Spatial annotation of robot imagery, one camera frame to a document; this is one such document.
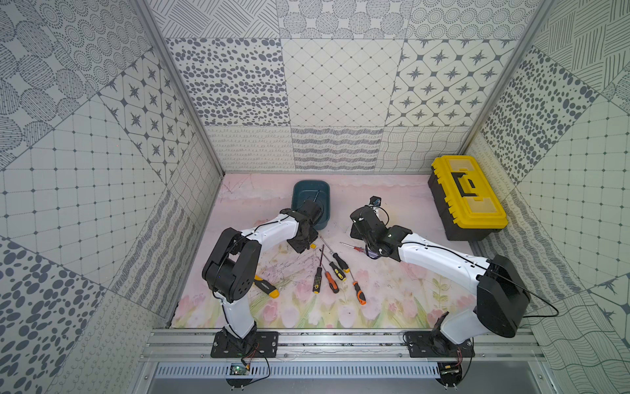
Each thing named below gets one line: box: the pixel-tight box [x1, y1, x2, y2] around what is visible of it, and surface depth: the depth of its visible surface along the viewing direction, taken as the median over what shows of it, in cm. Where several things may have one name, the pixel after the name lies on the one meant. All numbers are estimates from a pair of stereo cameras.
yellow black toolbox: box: [427, 155, 509, 242], surface depth 93 cm
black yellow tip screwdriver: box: [319, 236, 351, 274], surface depth 92 cm
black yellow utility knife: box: [253, 274, 280, 299], surface depth 85 cm
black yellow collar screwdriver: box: [312, 244, 325, 295], surface depth 88 cm
